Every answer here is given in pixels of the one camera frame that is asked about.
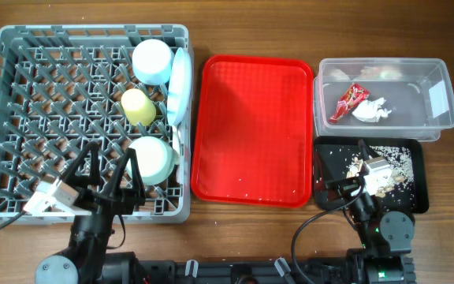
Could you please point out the grey dishwasher rack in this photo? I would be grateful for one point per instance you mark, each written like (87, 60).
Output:
(61, 88)

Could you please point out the green bowl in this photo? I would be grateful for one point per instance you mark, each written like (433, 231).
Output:
(154, 158)

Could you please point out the black tray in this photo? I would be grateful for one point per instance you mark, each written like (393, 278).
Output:
(336, 157)

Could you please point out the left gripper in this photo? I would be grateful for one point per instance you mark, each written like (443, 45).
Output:
(117, 200)

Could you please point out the red plastic tray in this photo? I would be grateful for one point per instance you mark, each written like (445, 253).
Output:
(254, 132)

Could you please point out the clear plastic bin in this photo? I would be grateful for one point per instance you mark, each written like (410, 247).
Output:
(418, 95)

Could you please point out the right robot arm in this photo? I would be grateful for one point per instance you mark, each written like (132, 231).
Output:
(383, 234)

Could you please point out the white tissue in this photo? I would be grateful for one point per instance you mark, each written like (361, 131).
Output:
(371, 111)

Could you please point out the light blue plate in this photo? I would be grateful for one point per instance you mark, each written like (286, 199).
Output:
(180, 84)

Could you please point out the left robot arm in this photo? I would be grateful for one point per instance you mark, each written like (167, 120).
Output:
(85, 260)

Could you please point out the spilled rice pile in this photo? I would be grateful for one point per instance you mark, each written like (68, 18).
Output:
(399, 159)

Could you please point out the red strawberry snack wrapper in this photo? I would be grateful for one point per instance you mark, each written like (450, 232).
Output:
(348, 101)

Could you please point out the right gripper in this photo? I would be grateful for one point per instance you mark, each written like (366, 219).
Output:
(341, 187)

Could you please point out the light blue bowl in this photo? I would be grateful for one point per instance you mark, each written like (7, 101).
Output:
(151, 62)

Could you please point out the white plastic spoon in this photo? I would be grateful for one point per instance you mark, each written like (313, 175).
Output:
(176, 145)

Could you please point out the yellow plastic cup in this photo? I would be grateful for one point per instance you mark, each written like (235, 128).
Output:
(138, 108)

